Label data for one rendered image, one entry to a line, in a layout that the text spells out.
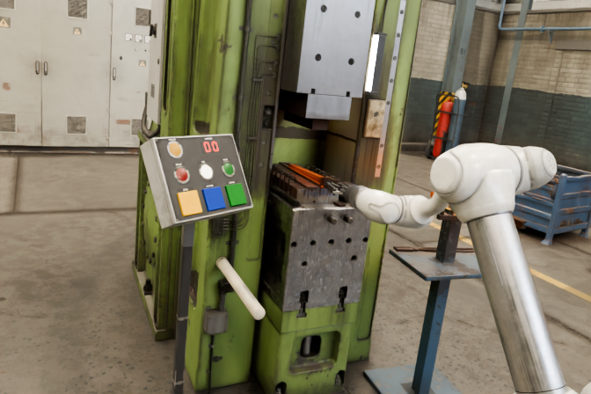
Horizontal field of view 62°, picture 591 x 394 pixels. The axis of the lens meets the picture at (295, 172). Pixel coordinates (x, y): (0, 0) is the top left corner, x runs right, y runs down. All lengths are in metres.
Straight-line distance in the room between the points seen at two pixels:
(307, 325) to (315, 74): 1.06
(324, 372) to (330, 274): 0.49
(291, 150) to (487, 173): 1.48
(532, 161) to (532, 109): 9.47
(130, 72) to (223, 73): 5.12
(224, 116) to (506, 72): 9.60
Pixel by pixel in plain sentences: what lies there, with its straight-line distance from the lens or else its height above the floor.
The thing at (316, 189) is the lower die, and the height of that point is 0.98.
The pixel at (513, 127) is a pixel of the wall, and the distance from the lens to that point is 10.98.
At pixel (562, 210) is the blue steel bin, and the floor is 0.35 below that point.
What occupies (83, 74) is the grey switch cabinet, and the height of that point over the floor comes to 1.04.
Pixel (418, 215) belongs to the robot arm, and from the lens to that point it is 1.75.
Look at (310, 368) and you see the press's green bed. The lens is 2.37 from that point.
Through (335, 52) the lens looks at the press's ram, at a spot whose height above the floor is 1.53.
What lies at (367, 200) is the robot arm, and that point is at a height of 1.04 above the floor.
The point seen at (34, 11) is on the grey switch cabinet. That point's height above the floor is 1.73.
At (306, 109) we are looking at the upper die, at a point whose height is 1.30.
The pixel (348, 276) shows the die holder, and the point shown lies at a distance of 2.20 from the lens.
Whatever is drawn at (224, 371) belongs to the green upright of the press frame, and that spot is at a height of 0.09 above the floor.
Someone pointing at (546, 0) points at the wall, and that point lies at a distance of 11.18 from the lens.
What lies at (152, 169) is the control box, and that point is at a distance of 1.61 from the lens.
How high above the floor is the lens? 1.47
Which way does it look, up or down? 12 degrees down
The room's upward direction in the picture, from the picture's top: 6 degrees clockwise
